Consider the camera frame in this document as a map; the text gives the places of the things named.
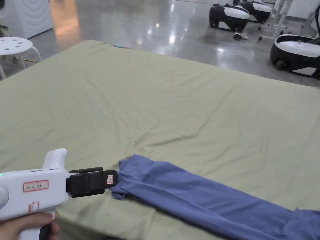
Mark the bed with pale green sheet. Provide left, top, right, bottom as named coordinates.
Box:
left=0, top=40, right=320, bottom=240

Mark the black and white robot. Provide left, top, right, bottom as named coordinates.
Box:
left=239, top=0, right=273, bottom=23
left=270, top=34, right=320, bottom=81
left=209, top=0, right=250, bottom=32

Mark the white metal table frame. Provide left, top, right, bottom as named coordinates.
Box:
left=257, top=0, right=320, bottom=41

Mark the blue garment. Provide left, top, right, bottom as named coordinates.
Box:
left=109, top=154, right=320, bottom=240

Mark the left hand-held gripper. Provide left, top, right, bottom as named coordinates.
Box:
left=0, top=148, right=119, bottom=240

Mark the white round stool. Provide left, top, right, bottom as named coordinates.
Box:
left=0, top=37, right=42, bottom=80

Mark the yellow cable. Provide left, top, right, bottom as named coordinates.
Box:
left=14, top=58, right=38, bottom=65

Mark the white washing machine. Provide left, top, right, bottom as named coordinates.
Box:
left=0, top=0, right=54, bottom=39

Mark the person's left hand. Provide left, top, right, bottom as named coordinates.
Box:
left=0, top=211, right=61, bottom=240

